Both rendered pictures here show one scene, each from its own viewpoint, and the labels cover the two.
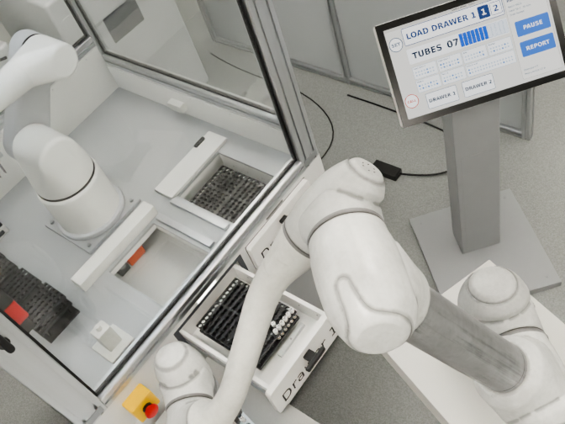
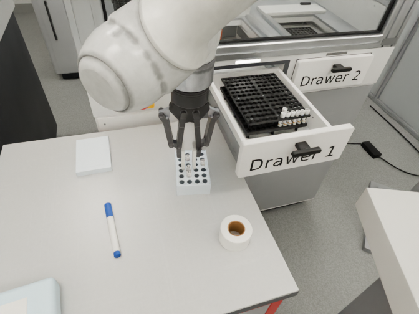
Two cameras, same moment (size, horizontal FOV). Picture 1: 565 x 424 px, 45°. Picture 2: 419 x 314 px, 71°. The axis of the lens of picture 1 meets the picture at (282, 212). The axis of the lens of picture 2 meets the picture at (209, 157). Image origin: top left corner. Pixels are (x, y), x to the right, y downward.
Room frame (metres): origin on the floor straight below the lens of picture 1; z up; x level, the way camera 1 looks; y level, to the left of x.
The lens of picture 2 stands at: (0.29, 0.14, 1.36)
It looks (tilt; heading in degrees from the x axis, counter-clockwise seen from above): 45 degrees down; 15
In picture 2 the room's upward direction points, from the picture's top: 5 degrees clockwise
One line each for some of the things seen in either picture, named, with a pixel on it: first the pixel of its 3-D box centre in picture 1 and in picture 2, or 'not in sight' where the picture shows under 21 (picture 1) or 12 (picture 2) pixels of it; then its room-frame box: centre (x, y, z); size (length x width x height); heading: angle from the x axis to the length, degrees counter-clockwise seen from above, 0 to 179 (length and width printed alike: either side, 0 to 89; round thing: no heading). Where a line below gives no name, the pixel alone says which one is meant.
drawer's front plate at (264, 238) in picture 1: (282, 224); (331, 72); (1.30, 0.01, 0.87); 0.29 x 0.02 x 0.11; 126
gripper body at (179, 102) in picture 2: not in sight; (189, 102); (0.76, 0.32, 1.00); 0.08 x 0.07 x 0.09; 115
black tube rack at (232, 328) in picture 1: (248, 324); (260, 104); (1.02, 0.20, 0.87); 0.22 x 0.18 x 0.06; 36
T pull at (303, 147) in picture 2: (311, 357); (303, 148); (0.83, 0.07, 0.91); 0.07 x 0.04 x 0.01; 126
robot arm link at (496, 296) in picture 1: (495, 310); not in sight; (0.71, -0.37, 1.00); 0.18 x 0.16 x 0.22; 174
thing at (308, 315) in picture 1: (246, 323); (259, 104); (1.03, 0.21, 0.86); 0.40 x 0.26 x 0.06; 36
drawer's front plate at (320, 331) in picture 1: (306, 357); (294, 150); (0.85, 0.08, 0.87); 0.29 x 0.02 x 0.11; 126
